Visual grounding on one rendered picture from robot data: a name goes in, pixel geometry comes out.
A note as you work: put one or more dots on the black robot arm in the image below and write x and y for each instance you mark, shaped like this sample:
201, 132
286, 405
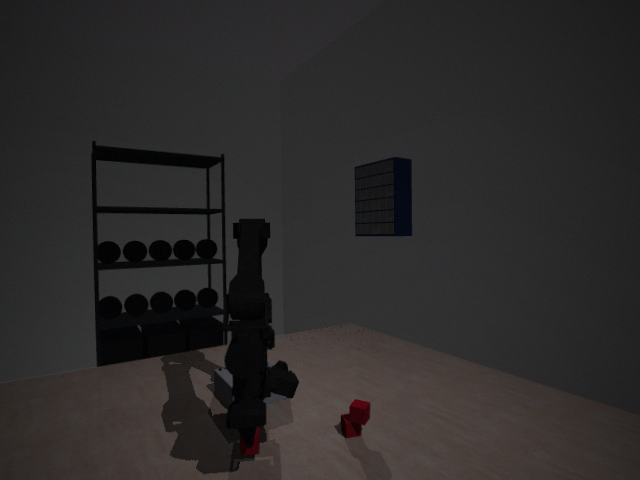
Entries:
247, 301

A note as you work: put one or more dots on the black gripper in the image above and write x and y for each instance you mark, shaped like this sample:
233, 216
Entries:
248, 411

